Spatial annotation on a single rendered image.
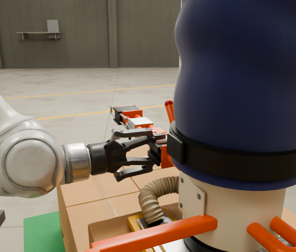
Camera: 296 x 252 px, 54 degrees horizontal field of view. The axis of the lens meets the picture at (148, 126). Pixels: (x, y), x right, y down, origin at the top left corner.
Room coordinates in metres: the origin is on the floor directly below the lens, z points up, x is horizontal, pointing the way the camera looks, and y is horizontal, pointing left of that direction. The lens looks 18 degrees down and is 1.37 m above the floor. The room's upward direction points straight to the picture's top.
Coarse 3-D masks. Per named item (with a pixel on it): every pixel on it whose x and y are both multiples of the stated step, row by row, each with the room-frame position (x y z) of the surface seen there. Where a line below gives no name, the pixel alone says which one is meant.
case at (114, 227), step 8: (160, 208) 0.62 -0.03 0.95; (168, 208) 0.62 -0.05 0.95; (176, 208) 0.62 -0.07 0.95; (120, 216) 0.59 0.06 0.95; (176, 216) 0.59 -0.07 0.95; (88, 224) 0.56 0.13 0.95; (96, 224) 0.56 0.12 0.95; (104, 224) 0.56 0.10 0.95; (112, 224) 0.56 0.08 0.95; (120, 224) 0.56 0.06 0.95; (88, 232) 0.56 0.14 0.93; (96, 232) 0.53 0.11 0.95; (104, 232) 0.53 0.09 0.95; (112, 232) 0.53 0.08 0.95; (120, 232) 0.53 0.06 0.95; (128, 232) 0.53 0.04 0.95; (96, 240) 0.51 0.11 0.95
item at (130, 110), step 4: (120, 108) 1.01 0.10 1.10; (124, 108) 1.01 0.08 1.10; (128, 108) 1.01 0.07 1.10; (132, 108) 1.01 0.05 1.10; (136, 108) 1.00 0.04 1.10; (124, 112) 0.97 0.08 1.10; (128, 112) 0.97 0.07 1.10; (132, 112) 0.98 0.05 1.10; (136, 112) 0.98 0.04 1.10; (140, 112) 0.99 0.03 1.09; (128, 116) 0.97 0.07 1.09; (132, 116) 0.98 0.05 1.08
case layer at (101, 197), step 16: (96, 176) 1.55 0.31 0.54; (112, 176) 1.55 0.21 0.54; (144, 176) 1.55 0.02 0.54; (160, 176) 1.55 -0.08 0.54; (64, 192) 1.37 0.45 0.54; (80, 192) 1.37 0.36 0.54; (96, 192) 1.37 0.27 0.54; (112, 192) 1.37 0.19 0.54; (128, 192) 1.37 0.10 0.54; (64, 208) 1.30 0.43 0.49; (80, 208) 1.23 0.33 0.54; (96, 208) 1.23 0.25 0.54; (112, 208) 1.23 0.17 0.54; (128, 208) 1.23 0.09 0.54; (64, 224) 1.41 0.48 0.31; (80, 224) 1.10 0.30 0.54; (80, 240) 1.00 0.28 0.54
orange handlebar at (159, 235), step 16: (160, 128) 0.81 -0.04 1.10; (176, 224) 0.37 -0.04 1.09; (192, 224) 0.37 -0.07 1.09; (208, 224) 0.38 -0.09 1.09; (256, 224) 0.37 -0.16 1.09; (272, 224) 0.38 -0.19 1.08; (288, 224) 0.37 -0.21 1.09; (112, 240) 0.33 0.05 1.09; (128, 240) 0.33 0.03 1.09; (144, 240) 0.34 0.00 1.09; (160, 240) 0.35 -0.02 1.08; (256, 240) 0.36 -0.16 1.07; (272, 240) 0.33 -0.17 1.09; (288, 240) 0.35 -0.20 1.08
